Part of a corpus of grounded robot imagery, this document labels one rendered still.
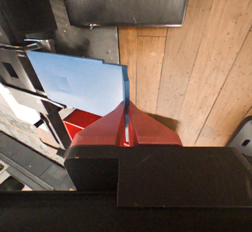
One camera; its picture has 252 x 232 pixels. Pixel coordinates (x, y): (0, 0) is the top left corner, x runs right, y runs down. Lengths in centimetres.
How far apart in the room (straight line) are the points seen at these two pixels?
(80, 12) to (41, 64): 9
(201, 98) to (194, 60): 6
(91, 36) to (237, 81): 22
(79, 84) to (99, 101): 3
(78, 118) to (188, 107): 23
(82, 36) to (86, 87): 12
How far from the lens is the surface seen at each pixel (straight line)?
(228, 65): 20
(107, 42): 23
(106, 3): 20
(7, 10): 25
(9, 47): 24
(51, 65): 19
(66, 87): 19
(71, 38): 28
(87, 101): 17
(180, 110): 23
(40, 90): 25
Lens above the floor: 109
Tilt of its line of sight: 46 degrees down
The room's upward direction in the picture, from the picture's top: 143 degrees counter-clockwise
